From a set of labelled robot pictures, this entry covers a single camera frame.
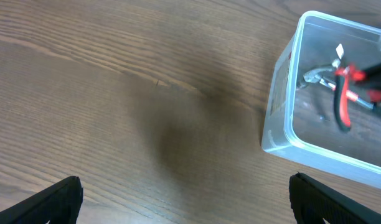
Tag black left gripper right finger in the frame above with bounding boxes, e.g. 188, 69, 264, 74
289, 173, 381, 224

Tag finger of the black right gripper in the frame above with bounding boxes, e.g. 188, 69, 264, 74
362, 62, 381, 78
355, 79, 381, 91

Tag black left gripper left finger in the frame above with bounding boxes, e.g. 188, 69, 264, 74
0, 176, 83, 224

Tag small black orange hammer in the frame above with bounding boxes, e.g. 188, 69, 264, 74
296, 59, 381, 111

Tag clear plastic container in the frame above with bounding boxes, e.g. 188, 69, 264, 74
261, 11, 381, 189

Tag red handled pliers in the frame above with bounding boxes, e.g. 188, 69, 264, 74
334, 64, 381, 133

